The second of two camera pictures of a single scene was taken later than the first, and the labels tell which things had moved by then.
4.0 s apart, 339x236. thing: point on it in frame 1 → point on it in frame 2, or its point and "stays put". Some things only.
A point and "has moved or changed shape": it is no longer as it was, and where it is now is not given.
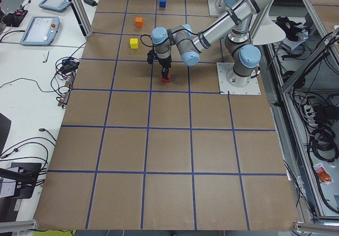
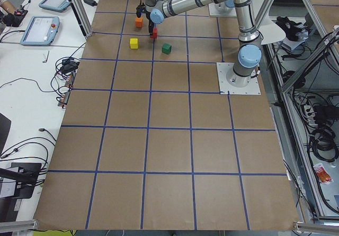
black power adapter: x=90 y=1 stays put
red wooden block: x=166 y=80 has moved or changed shape
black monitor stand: x=26 y=177 stays put
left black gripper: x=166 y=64 → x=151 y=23
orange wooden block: x=139 y=22 stays put
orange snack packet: x=323 y=177 stays put
